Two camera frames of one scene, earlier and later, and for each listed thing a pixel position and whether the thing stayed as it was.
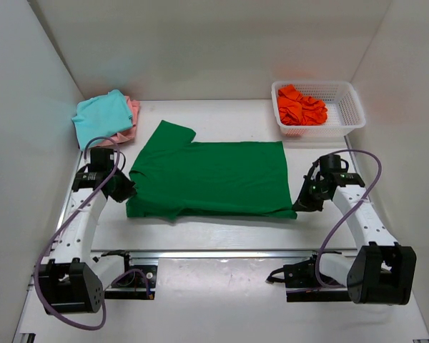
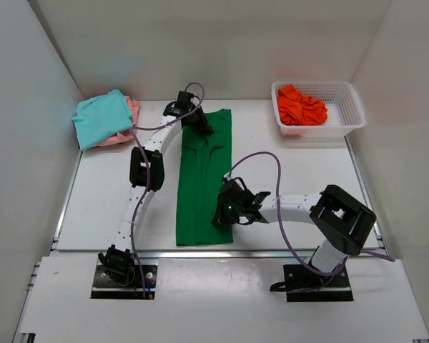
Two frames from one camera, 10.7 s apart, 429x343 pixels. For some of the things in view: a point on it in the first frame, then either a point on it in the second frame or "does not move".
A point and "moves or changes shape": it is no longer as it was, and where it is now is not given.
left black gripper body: [123, 186] to [196, 122]
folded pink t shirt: [129, 133] does not move
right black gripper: [304, 204] to [221, 218]
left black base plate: [138, 282] does not move
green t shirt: [177, 178] moves or changes shape
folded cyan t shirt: [101, 116] does not move
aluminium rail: [222, 254] does not move
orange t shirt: [295, 109] does not move
